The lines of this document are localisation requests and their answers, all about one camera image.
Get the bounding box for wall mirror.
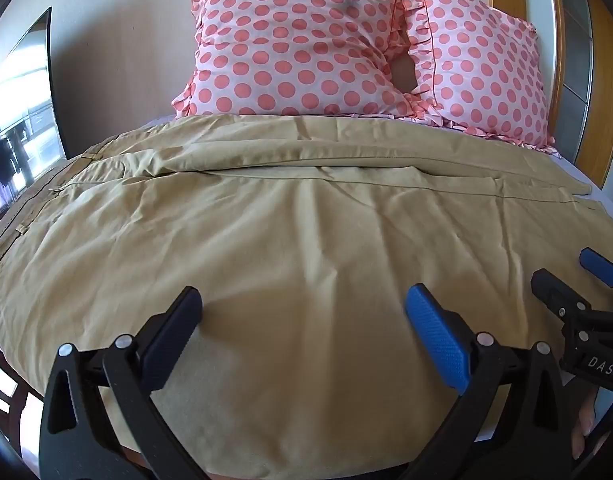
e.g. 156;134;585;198
0;7;68;222

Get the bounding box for large pink polka dot pillow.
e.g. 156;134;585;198
170;0;421;120

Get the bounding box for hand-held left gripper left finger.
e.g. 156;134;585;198
39;286;204;480

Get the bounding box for khaki pants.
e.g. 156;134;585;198
0;114;613;461

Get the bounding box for person's right hand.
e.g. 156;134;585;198
571;391;601;462

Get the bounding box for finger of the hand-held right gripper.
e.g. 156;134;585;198
531;268;595;322
578;247;613;289

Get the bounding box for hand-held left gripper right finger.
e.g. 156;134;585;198
404;283;575;480

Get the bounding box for wooden wardrobe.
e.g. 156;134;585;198
555;0;613;192

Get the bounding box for small pink polka dot pillow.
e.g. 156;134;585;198
371;0;557;151

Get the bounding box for dark wooden furniture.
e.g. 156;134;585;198
0;337;48;423

